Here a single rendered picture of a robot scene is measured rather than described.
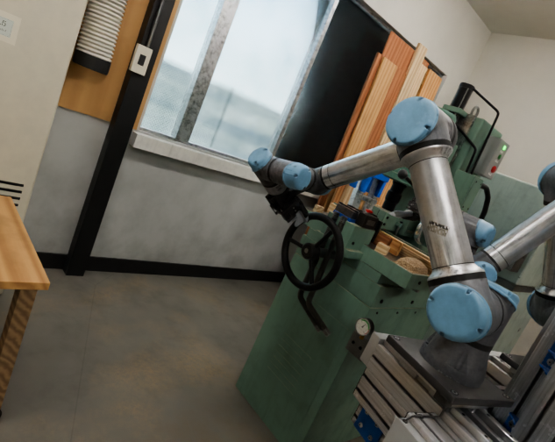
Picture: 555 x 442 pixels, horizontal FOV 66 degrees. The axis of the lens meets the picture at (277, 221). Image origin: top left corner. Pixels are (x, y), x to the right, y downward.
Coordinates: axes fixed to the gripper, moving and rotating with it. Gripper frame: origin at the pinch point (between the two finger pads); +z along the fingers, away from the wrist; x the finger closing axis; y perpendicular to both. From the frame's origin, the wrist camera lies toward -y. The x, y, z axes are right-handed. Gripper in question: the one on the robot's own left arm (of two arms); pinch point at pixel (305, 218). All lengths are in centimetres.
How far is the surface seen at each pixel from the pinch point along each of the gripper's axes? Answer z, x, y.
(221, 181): 54, -124, -7
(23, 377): -8, -39, 110
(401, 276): 22.7, 30.3, -7.7
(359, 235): 16.0, 10.8, -10.6
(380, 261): 22.4, 20.8, -8.3
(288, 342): 48, -1, 36
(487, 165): 36, 20, -72
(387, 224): 31.3, 6.8, -25.9
